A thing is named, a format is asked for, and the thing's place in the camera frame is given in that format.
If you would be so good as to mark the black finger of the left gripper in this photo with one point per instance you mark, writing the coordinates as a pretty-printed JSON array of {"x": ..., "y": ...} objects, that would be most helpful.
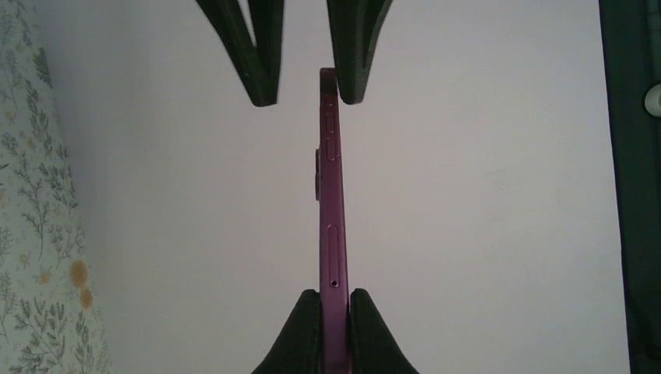
[{"x": 257, "y": 58}]

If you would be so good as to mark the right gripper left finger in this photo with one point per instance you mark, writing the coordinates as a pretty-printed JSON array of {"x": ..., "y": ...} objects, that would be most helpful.
[{"x": 297, "y": 347}]

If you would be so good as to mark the floral patterned table mat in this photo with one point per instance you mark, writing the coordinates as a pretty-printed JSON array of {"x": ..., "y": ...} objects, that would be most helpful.
[{"x": 50, "y": 319}]

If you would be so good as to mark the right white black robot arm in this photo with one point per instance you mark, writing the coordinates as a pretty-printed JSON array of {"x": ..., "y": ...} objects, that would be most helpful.
[{"x": 631, "y": 42}]

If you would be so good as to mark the black phone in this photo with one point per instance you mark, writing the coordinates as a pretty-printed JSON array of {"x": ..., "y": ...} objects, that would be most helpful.
[{"x": 333, "y": 271}]

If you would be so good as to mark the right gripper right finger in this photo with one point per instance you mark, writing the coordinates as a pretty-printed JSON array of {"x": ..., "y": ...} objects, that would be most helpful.
[{"x": 373, "y": 347}]

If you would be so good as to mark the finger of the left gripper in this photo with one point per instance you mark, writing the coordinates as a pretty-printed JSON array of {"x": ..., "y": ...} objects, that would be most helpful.
[{"x": 354, "y": 28}]

